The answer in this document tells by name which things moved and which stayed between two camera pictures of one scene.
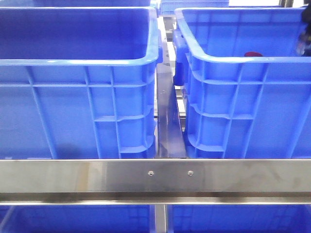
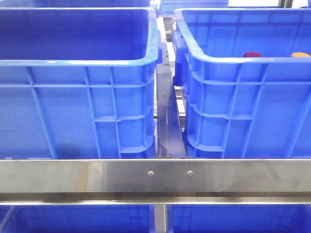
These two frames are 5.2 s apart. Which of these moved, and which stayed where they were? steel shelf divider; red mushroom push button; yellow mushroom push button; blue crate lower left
Moved: yellow mushroom push button
Stayed: steel shelf divider; blue crate lower left; red mushroom push button
